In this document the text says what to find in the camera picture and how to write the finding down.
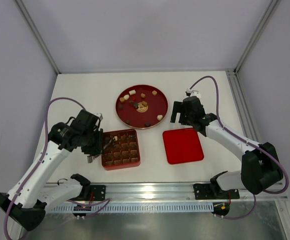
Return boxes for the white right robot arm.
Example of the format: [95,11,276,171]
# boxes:
[170,96,284,195]

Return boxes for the square red box lid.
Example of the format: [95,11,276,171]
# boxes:
[162,128,204,165]

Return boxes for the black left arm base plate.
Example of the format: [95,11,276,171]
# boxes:
[71,184,106,202]

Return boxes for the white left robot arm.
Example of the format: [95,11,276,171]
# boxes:
[0,109,103,232]

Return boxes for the right aluminium frame post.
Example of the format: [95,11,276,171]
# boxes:
[234,0,281,75]

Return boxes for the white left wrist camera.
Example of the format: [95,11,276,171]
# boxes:
[95,113,103,121]

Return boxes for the right side aluminium rail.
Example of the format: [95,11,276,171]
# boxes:
[226,69,262,143]

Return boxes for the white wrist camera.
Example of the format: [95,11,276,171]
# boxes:
[186,88,202,99]
[95,113,103,121]

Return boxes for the white chocolate top left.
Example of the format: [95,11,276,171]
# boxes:
[129,90,136,95]

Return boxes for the aluminium rail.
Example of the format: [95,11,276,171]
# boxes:
[226,69,262,143]
[15,182,288,204]

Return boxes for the aluminium frame post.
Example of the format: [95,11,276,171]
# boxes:
[234,0,281,75]
[13,0,61,75]

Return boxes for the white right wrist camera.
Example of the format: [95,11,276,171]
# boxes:
[186,88,202,99]

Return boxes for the square red chocolate box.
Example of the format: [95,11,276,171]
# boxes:
[101,128,141,171]

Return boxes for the slotted grey cable duct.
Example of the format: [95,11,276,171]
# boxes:
[50,202,214,214]

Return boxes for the left aluminium frame post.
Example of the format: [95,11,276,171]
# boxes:
[13,0,61,75]

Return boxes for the aluminium front rail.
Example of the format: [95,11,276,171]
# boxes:
[15,182,288,204]

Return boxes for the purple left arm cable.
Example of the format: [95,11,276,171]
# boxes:
[4,97,112,240]

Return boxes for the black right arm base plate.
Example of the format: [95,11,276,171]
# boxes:
[193,183,240,200]

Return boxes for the round red tray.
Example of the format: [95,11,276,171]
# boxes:
[115,84,169,129]

